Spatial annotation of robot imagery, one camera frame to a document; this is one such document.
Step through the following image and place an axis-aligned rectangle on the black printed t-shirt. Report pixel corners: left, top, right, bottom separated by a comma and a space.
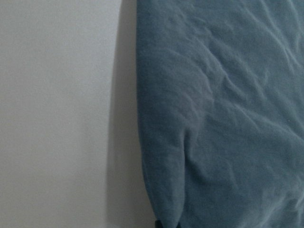
136, 0, 304, 228

